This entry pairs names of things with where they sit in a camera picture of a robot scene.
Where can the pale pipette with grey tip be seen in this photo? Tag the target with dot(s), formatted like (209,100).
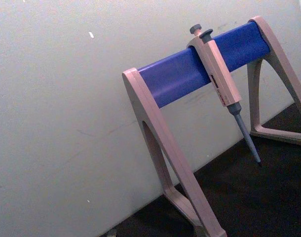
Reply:
(220,74)

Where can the plain pale wall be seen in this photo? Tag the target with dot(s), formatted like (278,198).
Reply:
(61,103)

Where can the black table cloth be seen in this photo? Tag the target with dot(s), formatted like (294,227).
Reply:
(251,192)

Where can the pale stand with blue bar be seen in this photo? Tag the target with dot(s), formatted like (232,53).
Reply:
(180,76)

